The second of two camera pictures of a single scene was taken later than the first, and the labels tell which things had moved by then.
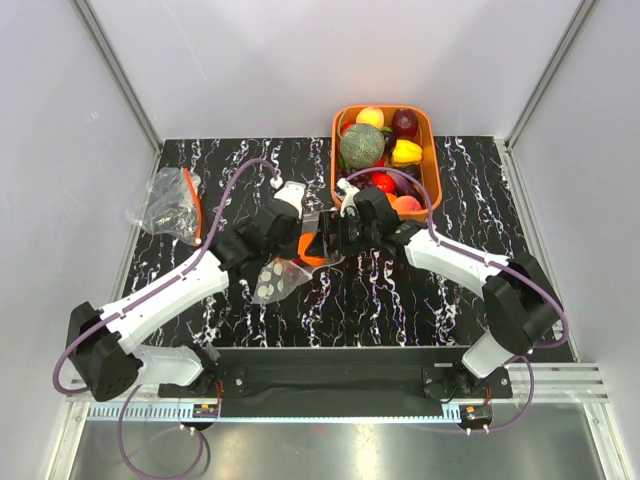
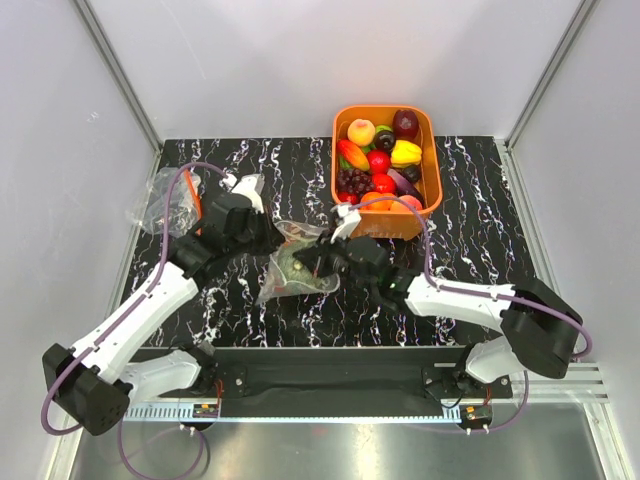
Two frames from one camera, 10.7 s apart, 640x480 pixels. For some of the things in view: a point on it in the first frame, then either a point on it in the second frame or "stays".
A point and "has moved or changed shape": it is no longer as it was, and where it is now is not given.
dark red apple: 404,124 stays
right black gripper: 331,223 → 317,257
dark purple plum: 389,139 stays
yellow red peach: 371,115 → 361,132
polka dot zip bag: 281,276 has moved or changed shape
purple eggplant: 405,186 stays
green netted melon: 362,145 → 293,270
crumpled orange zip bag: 174,206 stays
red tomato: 384,181 stays
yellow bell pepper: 406,153 stays
